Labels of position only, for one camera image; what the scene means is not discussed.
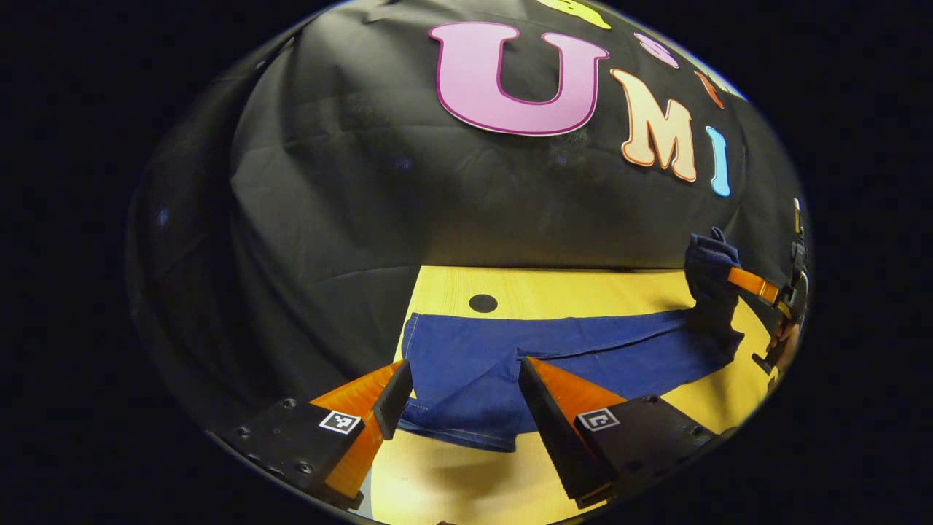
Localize black backdrop cloth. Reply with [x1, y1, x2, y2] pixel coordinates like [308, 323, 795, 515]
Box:
[128, 0, 804, 432]

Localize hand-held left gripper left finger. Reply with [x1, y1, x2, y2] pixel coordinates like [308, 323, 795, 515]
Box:
[211, 359, 414, 511]

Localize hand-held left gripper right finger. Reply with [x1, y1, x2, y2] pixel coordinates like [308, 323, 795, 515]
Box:
[518, 356, 719, 510]

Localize blue jeans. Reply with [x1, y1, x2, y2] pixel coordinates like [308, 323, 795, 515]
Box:
[397, 226, 746, 453]

